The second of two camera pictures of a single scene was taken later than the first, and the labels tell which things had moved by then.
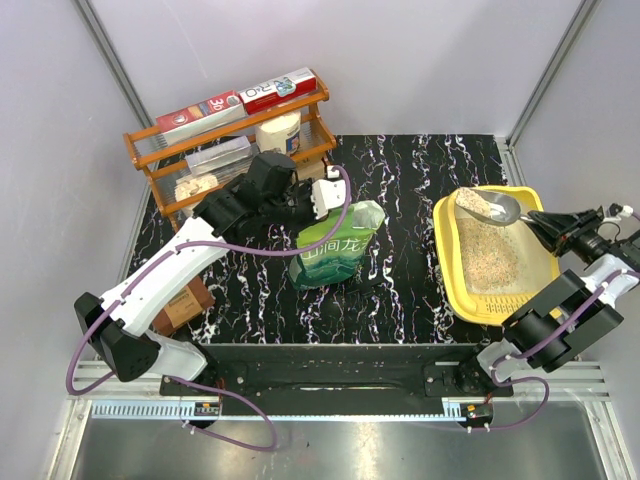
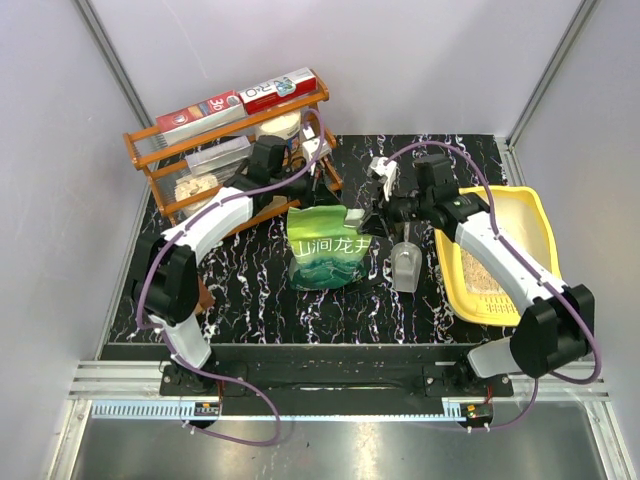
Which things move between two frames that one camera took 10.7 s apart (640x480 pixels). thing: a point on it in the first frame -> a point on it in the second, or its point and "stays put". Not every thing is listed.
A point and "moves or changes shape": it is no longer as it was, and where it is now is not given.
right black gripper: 589,221 -> 375,225
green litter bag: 342,258 moves or changes shape
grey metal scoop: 503,208 -> 406,262
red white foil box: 277,91 stays put
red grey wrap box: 183,123 stays put
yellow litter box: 484,271 stays put
